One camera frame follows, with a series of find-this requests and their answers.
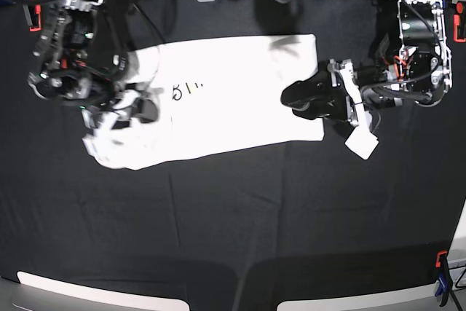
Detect orange blue clamp near right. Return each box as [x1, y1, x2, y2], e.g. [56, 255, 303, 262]
[434, 251, 451, 307]

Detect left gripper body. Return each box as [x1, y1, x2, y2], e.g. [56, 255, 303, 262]
[327, 59, 371, 132]

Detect black table cloth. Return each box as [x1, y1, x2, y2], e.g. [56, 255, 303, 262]
[1, 6, 465, 310]

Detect orange clamp far right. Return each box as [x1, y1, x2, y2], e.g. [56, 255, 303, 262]
[453, 1, 465, 43]

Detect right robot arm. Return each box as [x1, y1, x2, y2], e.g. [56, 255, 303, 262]
[28, 0, 158, 148]

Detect orange black clamp far left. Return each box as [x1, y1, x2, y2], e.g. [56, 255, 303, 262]
[23, 0, 42, 32]

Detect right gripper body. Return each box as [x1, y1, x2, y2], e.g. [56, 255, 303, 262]
[82, 90, 144, 154]

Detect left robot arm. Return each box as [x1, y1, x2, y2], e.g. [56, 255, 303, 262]
[280, 0, 452, 130]

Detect white printed t-shirt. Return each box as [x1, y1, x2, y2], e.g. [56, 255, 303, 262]
[90, 34, 324, 170]

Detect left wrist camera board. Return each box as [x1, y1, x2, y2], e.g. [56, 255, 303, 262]
[345, 126, 379, 160]

